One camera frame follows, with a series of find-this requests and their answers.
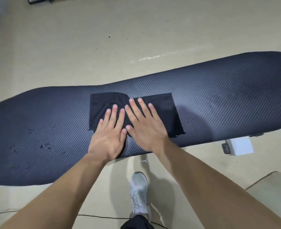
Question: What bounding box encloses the person's left hand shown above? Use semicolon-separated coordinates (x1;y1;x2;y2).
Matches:
88;104;128;163

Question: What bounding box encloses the white box with label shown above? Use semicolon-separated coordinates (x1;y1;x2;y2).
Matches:
221;137;254;156

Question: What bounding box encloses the person's right forearm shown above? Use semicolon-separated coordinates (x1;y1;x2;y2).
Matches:
152;139;281;229

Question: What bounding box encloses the black trouser leg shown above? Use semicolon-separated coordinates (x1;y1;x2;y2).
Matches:
120;214;155;229

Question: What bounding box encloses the person's right hand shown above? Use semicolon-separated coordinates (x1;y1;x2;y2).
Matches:
125;98;171;156

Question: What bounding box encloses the thin floor cable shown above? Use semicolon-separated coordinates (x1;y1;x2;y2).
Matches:
0;208;170;229

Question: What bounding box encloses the person's left forearm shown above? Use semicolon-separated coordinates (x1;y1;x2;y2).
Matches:
0;154;118;229

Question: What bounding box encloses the white sneaker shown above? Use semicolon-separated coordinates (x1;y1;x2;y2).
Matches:
129;172;153;222

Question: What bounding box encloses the black cloth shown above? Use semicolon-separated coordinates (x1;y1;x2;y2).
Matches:
88;92;186;139

